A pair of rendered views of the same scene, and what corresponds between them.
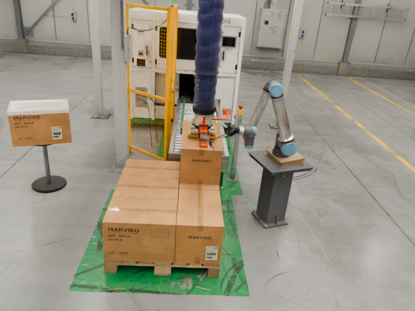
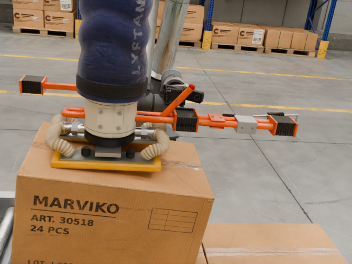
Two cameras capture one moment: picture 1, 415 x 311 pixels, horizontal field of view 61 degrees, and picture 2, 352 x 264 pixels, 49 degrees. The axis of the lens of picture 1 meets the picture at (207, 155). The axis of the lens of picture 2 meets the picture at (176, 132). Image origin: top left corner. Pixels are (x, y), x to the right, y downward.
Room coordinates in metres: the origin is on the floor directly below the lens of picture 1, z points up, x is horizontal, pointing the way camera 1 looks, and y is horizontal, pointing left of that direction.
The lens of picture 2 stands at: (3.29, 1.27, 1.60)
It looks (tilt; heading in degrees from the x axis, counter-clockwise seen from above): 23 degrees down; 264
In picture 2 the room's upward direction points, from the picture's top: 6 degrees clockwise
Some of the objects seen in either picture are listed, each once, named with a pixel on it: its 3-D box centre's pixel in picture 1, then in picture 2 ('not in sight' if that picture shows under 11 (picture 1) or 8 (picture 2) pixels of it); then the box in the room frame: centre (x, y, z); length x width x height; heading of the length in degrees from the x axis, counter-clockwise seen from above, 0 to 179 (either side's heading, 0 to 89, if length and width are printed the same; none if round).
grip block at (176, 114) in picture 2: (203, 128); (184, 119); (3.14, 0.06, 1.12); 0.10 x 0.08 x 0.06; 93
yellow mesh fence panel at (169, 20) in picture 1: (146, 90); not in sight; (4.63, 0.88, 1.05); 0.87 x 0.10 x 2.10; 56
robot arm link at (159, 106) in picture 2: (249, 141); (165, 104); (3.19, -0.39, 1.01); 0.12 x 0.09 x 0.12; 6
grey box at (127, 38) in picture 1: (128, 47); not in sight; (4.36, 1.06, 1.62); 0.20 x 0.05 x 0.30; 4
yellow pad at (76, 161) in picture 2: (192, 128); (108, 155); (3.39, 0.17, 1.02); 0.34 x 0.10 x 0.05; 3
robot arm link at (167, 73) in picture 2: (250, 131); (172, 81); (3.17, -0.39, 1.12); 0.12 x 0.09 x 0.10; 94
